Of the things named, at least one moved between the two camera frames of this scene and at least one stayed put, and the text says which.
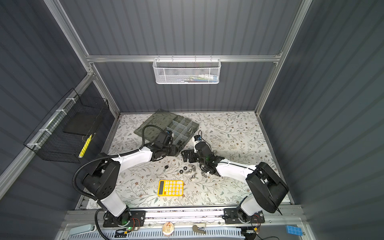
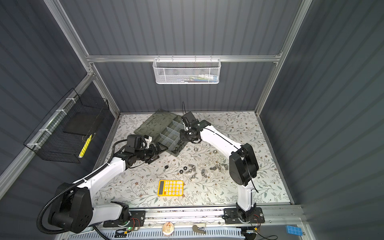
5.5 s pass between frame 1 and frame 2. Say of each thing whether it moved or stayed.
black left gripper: moved
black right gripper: moved
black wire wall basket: stayed
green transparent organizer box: stayed
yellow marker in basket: stayed
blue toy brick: stayed
